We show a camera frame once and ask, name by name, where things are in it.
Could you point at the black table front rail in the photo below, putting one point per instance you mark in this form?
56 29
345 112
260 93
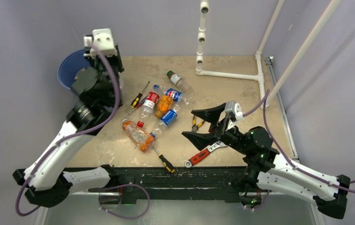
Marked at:
224 183

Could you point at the aluminium side rail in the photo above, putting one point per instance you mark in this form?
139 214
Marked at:
292 148

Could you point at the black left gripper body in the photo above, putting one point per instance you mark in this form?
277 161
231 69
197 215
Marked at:
114 63

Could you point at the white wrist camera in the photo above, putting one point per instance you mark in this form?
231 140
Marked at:
233 113
103 40

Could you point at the red handled adjustable wrench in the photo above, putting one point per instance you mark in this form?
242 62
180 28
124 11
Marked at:
203 154

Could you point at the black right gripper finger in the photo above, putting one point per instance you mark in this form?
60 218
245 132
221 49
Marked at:
210 115
201 141

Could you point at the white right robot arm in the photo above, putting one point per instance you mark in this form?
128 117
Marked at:
267 168

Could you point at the red label clear bottle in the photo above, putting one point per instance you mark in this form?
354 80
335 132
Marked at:
147 108

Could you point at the yellow black screwdriver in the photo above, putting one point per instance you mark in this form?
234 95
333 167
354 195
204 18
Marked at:
169 167
135 101

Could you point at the blue plastic bin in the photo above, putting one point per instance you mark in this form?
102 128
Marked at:
70 70

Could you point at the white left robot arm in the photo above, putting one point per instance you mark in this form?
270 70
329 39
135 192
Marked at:
46 183

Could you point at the yellow black screwdriver front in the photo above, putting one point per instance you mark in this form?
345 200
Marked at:
169 167

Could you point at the pepsi label clear bottle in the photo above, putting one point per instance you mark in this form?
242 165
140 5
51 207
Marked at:
175 95

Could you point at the green cap clear bottle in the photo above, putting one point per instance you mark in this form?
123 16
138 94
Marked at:
179 81

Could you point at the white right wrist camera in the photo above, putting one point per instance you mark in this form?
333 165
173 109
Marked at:
233 113

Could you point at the crushed orange label bottle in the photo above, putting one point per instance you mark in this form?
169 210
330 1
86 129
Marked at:
141 139

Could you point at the blue label bottle centre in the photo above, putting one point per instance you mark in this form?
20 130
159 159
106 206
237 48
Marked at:
166 120

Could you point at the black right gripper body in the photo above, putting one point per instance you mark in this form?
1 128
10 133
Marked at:
231 138

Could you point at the orange juice bottle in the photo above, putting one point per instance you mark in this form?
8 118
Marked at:
163 106

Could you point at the yellow black screwdriver back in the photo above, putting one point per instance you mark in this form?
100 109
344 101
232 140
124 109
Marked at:
135 101

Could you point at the yellow handled pliers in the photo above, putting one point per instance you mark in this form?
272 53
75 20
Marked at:
195 126

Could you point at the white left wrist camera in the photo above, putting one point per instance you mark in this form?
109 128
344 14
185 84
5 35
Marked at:
103 40

